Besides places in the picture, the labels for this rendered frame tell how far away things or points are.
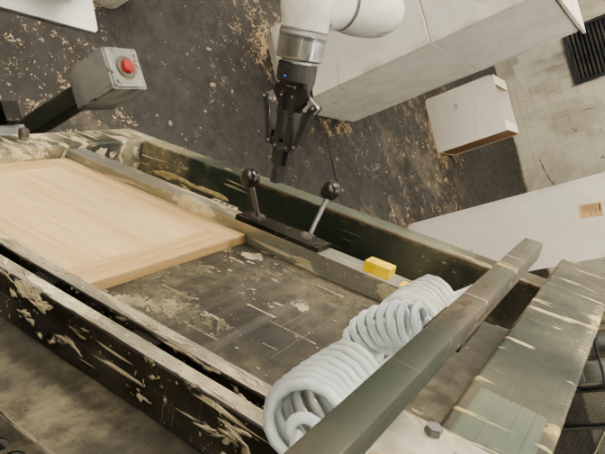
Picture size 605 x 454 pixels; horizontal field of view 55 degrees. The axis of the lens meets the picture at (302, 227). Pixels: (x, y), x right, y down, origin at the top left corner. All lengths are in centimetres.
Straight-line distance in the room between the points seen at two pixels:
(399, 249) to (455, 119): 496
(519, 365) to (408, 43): 290
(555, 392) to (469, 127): 547
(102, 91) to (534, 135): 805
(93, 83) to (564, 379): 138
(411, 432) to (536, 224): 419
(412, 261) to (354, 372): 87
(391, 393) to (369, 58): 336
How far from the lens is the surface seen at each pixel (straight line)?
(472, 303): 45
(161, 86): 318
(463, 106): 617
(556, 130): 921
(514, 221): 474
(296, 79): 111
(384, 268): 103
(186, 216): 121
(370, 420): 29
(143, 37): 325
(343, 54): 372
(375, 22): 120
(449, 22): 345
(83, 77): 176
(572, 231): 465
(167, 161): 162
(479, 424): 62
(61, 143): 154
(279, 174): 117
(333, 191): 111
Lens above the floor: 211
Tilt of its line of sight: 34 degrees down
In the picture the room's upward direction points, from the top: 73 degrees clockwise
